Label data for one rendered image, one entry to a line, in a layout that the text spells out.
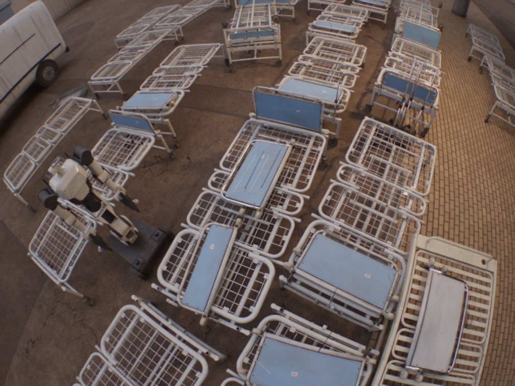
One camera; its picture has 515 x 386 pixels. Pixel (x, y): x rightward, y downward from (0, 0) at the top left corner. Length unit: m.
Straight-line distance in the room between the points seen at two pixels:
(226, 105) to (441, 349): 3.85
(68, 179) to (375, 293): 2.31
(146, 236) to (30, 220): 2.44
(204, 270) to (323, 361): 1.10
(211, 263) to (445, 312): 1.80
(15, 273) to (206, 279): 3.24
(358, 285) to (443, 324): 0.73
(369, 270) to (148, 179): 2.72
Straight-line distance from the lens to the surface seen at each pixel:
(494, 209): 3.86
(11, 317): 4.40
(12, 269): 4.64
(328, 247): 2.03
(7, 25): 8.56
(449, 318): 2.14
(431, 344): 2.04
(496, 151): 4.70
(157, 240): 2.71
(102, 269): 3.23
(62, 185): 2.02
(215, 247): 2.11
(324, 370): 1.91
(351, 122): 3.72
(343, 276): 1.96
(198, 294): 2.04
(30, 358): 3.98
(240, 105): 3.96
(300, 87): 3.26
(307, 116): 2.68
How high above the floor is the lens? 2.44
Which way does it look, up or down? 57 degrees down
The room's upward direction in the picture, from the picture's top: 11 degrees counter-clockwise
